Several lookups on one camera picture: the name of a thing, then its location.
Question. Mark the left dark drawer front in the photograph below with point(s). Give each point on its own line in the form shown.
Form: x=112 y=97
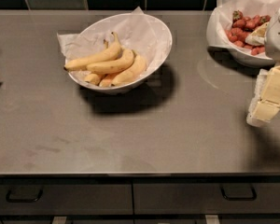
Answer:
x=72 y=200

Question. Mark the dark drawer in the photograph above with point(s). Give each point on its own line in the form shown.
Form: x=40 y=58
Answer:
x=72 y=200
x=202 y=198

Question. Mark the drawer black handle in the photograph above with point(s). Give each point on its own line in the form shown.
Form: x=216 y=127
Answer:
x=238 y=193
x=24 y=195

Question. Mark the right lower banana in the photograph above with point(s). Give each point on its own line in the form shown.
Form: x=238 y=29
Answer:
x=132 y=73

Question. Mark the small left banana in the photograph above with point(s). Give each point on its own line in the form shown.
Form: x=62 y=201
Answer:
x=93 y=79

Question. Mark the white paper in banana bowl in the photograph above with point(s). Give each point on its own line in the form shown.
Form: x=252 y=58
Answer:
x=117 y=53

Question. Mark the right dark drawer front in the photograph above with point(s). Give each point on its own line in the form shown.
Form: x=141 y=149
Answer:
x=202 y=198

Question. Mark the right drawer black handle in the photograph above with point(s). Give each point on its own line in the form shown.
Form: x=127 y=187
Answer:
x=238 y=193

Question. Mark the long top banana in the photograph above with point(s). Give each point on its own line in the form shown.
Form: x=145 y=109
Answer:
x=110 y=53

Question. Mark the pile of red strawberries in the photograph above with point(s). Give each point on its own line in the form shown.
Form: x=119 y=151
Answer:
x=241 y=27

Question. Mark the left drawer black handle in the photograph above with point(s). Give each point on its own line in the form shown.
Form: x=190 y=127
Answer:
x=24 y=195

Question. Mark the white paper in strawberry bowl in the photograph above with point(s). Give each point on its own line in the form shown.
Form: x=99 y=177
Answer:
x=251 y=7

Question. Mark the white strawberry bowl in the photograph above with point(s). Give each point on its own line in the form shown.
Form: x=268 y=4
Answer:
x=219 y=23

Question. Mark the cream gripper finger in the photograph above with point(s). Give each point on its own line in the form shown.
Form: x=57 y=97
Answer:
x=265 y=104
x=257 y=37

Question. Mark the white banana bowl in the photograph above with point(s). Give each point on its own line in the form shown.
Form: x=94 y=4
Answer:
x=147 y=35

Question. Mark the small orange-tinted banana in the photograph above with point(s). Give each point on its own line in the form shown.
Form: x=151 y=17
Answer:
x=107 y=80

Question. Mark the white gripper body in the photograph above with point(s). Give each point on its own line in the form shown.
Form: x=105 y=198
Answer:
x=279 y=36

